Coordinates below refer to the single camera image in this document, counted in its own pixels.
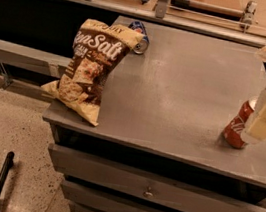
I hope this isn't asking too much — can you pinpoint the brown sea salt chips bag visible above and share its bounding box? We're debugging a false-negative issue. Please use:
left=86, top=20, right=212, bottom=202
left=42, top=19, right=144, bottom=126

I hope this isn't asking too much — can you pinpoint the grey drawer cabinet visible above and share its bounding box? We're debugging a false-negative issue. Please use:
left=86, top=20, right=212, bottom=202
left=44, top=24, right=266, bottom=212

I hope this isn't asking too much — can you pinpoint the black pole on floor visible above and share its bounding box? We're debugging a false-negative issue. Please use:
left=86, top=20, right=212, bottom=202
left=0, top=151, right=14, bottom=195

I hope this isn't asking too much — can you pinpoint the grey bench ledge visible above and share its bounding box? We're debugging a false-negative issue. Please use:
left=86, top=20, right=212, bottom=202
left=0, top=40, right=70, bottom=78

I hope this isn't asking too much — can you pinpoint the blue pepsi can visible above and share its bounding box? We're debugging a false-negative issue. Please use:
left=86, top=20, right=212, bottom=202
left=124, top=19, right=154, bottom=57

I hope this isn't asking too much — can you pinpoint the top grey drawer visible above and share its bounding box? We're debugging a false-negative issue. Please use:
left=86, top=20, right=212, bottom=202
left=48, top=143, right=266, bottom=212

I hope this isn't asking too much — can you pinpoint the red coke can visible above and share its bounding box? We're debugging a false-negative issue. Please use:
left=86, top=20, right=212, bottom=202
left=222, top=97, right=257, bottom=149

